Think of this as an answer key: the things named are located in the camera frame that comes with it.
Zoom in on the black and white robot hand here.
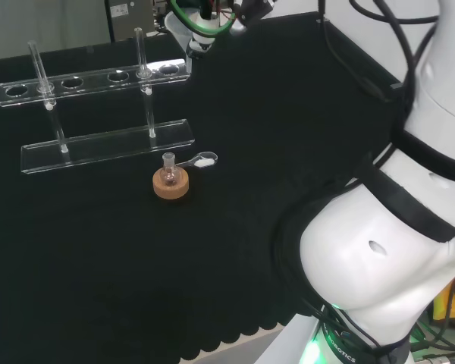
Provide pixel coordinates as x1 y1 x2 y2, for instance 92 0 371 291
170 0 274 58

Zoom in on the clear plastic funnel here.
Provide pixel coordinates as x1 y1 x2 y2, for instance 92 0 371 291
164 13 194 74

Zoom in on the clear weighing funnel with powder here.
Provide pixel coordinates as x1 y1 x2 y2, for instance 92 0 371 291
175 150 218 169

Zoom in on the small glass round-bottom flask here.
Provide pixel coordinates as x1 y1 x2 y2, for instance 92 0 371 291
162 152 180 187

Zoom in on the clear acrylic funnel stand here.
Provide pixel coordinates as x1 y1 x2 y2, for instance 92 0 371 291
0 27 196 175

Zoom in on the grey equipment cabinet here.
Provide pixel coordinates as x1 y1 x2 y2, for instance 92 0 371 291
105 0 172 42

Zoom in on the black bench cloth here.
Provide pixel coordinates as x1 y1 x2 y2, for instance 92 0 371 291
0 11 405 362

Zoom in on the green cable loop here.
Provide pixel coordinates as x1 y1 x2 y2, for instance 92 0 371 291
170 0 237 36

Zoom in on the black cable with connector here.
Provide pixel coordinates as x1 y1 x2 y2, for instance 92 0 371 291
317 0 390 102

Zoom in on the cork ring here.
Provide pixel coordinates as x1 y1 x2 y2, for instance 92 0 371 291
152 168 191 201

